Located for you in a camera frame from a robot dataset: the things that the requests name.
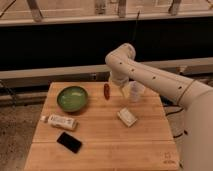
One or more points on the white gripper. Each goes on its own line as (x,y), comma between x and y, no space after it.
(121,80)

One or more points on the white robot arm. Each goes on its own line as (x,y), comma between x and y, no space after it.
(192,95)

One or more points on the green bowl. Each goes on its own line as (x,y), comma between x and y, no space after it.
(72,99)

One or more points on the white tube bottle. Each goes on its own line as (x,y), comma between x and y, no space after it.
(63,122)

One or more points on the black smartphone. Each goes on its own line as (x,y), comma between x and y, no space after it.
(69,142)

